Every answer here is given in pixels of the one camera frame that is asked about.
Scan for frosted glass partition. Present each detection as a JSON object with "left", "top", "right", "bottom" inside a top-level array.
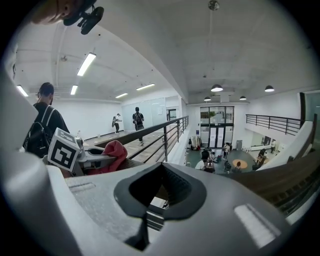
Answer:
[{"left": 121, "top": 96, "right": 168, "bottom": 133}]

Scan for group of ceiling tube lights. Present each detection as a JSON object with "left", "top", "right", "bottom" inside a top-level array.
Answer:
[{"left": 16, "top": 51, "right": 156, "bottom": 100}]

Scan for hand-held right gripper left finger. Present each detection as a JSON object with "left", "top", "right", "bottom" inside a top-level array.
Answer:
[{"left": 47, "top": 161, "right": 165, "bottom": 256}]

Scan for dark wooden handrail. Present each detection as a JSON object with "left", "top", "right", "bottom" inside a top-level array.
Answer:
[{"left": 63, "top": 115, "right": 320, "bottom": 221}]

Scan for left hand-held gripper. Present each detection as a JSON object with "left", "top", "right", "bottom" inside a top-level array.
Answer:
[{"left": 47, "top": 127, "right": 118, "bottom": 174}]

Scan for white coats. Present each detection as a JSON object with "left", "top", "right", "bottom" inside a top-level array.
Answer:
[{"left": 188, "top": 135, "right": 203, "bottom": 151}]

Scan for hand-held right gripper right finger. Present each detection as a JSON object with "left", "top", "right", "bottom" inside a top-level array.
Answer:
[{"left": 147, "top": 161, "right": 293, "bottom": 256}]

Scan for round orange rug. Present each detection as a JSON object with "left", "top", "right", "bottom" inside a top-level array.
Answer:
[{"left": 231, "top": 158, "right": 249, "bottom": 170}]

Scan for white staircase balustrade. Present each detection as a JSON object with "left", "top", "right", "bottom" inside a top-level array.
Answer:
[{"left": 256, "top": 119, "right": 316, "bottom": 172}]

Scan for black head camera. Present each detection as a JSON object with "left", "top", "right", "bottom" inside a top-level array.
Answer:
[{"left": 62, "top": 5, "right": 105, "bottom": 35}]

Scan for black backpack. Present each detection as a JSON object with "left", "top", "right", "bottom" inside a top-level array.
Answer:
[{"left": 22, "top": 121, "right": 53, "bottom": 159}]

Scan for glass entrance doors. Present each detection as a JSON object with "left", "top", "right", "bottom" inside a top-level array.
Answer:
[{"left": 199, "top": 105, "right": 235, "bottom": 149}]

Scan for person's white shirt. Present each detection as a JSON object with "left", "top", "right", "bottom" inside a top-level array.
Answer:
[{"left": 0, "top": 44, "right": 39, "bottom": 151}]

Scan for pink cloth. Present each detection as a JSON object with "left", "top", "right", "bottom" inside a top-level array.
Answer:
[{"left": 86, "top": 139, "right": 128, "bottom": 175}]

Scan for black metal balcony railing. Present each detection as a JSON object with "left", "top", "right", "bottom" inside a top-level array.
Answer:
[{"left": 245, "top": 113, "right": 305, "bottom": 137}]

